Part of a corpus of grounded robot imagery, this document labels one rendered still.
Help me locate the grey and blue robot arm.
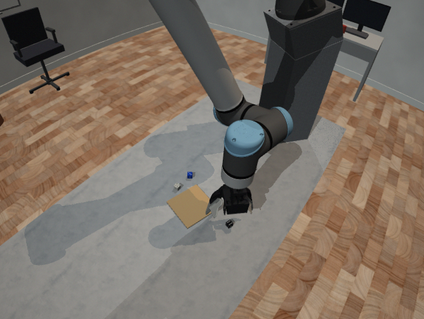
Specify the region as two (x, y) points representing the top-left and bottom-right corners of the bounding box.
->
(149, 0), (326, 189)

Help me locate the orange flat mat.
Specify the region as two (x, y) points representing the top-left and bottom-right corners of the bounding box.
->
(167, 184), (211, 229)

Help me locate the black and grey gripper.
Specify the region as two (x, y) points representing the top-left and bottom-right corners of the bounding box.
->
(206, 184), (253, 218)

